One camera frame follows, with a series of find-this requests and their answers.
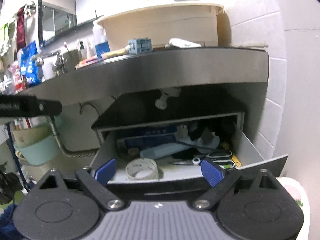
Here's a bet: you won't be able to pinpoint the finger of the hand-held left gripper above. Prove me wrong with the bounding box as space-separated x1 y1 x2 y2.
0 94 63 118

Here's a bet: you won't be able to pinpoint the blue cord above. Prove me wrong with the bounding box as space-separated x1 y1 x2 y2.
15 150 31 193

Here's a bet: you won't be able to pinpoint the mint green basin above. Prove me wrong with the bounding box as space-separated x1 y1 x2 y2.
13 116 64 167

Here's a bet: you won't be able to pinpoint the flexible metal hose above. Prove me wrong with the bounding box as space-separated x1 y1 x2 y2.
47 116 100 158

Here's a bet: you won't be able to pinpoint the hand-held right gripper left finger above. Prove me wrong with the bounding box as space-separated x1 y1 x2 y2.
31 158 125 209

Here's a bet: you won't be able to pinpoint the white pink floral object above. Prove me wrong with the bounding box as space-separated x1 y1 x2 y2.
275 176 312 240

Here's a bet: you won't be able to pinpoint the yellow green hanging towel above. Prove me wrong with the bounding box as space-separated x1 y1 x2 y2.
0 17 15 57

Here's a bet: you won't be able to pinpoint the beige plastic basin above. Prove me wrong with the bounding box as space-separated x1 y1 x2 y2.
97 0 225 52

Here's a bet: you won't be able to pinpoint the dark cloth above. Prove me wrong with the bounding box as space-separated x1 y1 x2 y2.
0 170 24 205

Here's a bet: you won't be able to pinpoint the black handled scissors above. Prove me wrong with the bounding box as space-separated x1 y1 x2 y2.
172 150 234 167

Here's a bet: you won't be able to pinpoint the red hanging cloth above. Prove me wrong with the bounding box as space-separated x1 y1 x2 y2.
16 5 28 53

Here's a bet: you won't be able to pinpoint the beige bucket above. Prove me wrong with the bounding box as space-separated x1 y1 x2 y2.
11 119 54 142

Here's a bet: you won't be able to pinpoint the steel-fronted vanity counter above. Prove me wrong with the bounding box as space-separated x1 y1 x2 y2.
15 45 270 107

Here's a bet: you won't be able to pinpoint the tall white bottle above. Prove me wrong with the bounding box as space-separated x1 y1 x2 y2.
92 20 107 44

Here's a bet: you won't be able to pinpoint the red white packet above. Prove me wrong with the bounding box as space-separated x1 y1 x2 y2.
11 60 25 92

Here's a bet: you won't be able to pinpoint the white drain trap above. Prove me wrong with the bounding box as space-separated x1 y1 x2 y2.
154 87 182 110

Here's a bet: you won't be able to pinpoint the flat blue box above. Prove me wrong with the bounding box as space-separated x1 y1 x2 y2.
117 125 179 150

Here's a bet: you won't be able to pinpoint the yellow utility knife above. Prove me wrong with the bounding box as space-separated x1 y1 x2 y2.
231 154 242 168

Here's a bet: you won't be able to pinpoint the black drawer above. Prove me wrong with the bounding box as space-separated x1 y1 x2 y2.
91 112 288 198

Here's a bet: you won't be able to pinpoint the chrome faucet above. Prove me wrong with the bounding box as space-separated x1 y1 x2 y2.
37 51 66 77

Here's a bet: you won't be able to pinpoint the pale blue plastic bag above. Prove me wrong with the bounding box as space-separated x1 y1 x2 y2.
175 125 200 150

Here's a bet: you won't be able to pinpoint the white plastic piece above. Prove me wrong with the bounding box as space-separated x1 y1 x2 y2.
200 130 221 153

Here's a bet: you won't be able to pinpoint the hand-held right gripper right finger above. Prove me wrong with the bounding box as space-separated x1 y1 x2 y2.
193 159 286 209

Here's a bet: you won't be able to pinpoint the white cup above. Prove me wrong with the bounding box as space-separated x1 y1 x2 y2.
41 61 55 82

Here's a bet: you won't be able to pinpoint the light blue tube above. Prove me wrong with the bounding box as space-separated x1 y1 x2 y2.
139 144 193 159

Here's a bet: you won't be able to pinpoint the white tape roll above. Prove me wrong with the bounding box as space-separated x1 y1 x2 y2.
125 158 160 180

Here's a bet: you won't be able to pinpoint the white toothpaste tube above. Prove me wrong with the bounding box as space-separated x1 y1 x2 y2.
169 38 202 48

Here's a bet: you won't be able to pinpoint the blue printed packet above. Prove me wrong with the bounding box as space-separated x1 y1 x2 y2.
19 40 43 85

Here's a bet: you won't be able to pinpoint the green cup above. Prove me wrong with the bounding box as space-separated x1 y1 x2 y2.
62 50 80 68

